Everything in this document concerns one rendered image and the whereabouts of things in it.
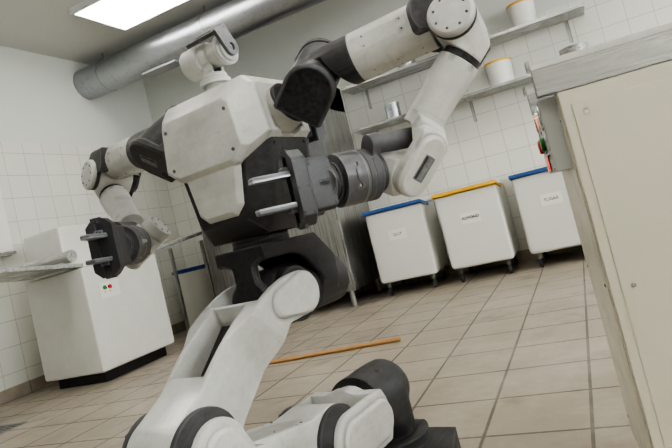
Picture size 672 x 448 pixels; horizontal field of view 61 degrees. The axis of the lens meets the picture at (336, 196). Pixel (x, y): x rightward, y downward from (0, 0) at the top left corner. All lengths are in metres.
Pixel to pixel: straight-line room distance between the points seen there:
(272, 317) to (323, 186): 0.30
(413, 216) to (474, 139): 1.02
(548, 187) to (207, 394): 3.99
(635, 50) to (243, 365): 0.87
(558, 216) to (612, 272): 3.63
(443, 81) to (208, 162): 0.46
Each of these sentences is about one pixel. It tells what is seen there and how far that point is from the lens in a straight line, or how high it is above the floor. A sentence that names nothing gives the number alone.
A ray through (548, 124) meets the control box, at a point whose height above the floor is 0.79.
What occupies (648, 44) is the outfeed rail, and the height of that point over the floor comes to 0.87.
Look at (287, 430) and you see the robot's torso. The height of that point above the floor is 0.36.
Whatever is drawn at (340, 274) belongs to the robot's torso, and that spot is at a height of 0.59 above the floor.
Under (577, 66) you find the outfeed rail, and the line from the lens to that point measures 1.12.
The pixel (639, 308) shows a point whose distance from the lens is 1.12.
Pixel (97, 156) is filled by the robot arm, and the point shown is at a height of 1.01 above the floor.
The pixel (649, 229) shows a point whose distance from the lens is 1.11.
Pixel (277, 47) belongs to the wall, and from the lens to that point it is 6.27.
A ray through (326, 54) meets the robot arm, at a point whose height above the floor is 1.00.
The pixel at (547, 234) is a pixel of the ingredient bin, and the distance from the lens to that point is 4.75.
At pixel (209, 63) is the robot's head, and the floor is 1.08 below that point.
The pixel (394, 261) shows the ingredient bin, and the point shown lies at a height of 0.30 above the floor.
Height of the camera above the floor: 0.70
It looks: 3 degrees up
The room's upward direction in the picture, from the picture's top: 14 degrees counter-clockwise
